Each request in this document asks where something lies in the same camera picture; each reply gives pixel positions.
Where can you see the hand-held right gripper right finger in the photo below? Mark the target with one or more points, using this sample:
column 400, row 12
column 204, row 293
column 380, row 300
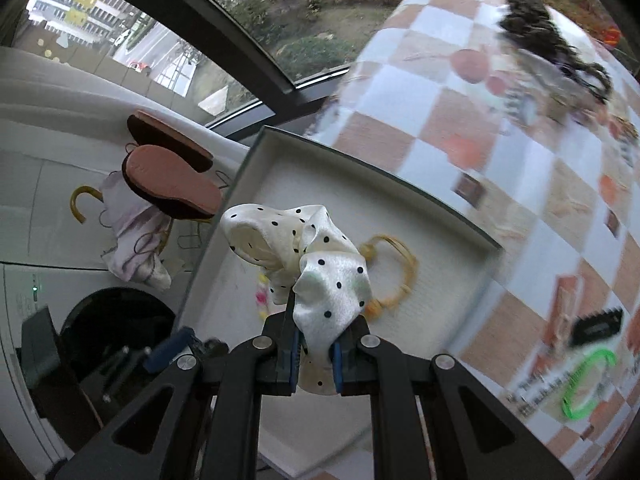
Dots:
column 337, row 365

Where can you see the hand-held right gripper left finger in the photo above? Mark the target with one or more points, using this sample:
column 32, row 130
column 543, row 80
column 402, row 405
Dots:
column 295, row 360

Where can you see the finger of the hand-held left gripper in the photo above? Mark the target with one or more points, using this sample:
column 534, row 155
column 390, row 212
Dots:
column 122, row 367
column 170, row 347

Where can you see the white polka dot scrunchie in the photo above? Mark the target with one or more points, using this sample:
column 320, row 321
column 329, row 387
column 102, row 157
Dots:
column 325, row 285

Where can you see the white shallow tray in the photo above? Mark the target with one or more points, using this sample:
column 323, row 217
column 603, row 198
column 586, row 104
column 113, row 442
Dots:
column 440, row 300

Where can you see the black scalloped hair clip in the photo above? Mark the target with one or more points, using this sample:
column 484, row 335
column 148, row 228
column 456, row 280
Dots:
column 597, row 327

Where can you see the gold jewelry piece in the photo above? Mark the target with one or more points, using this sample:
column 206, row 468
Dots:
column 627, row 127

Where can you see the white crumpled cloth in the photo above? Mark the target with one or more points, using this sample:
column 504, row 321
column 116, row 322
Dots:
column 130, row 240

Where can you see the white washing machine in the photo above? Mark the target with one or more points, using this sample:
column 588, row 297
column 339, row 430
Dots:
column 20, row 290

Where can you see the checkered tablecloth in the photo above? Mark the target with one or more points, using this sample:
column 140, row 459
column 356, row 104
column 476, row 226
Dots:
column 430, row 90

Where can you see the pile of dark hair accessories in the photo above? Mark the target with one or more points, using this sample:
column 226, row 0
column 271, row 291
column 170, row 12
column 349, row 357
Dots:
column 530, row 15

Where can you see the black window frame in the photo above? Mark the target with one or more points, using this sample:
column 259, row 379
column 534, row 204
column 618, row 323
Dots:
column 200, row 15

